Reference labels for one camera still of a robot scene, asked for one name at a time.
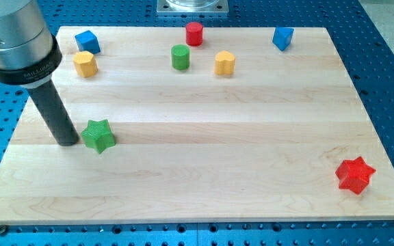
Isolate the yellow hexagon block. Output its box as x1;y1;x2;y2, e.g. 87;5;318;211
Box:
73;51;98;78

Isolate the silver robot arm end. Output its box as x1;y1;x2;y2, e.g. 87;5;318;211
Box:
0;0;62;87

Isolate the blue cube block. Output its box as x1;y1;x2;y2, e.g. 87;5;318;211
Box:
75;30;101;54

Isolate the wooden board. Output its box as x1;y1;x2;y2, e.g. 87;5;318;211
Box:
0;27;394;225

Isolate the yellow heart block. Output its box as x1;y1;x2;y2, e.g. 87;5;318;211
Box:
214;51;236;75

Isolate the green cylinder block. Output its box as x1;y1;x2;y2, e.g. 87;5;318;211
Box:
171;44;190;70

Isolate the red cylinder block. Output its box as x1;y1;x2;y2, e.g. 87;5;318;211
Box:
185;22;203;46

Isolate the green star block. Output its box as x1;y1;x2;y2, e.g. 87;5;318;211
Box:
81;120;116;154

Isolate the blue triangular prism block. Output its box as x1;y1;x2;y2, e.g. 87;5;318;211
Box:
272;27;294;51

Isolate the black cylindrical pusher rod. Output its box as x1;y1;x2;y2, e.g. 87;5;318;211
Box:
26;79;79;146

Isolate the red star block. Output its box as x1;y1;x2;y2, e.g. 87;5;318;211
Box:
335;156;376;195

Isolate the left board clamp screw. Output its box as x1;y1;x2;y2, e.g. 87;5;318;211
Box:
0;225;8;235

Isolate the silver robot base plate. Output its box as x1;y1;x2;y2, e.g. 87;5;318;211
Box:
157;0;229;14

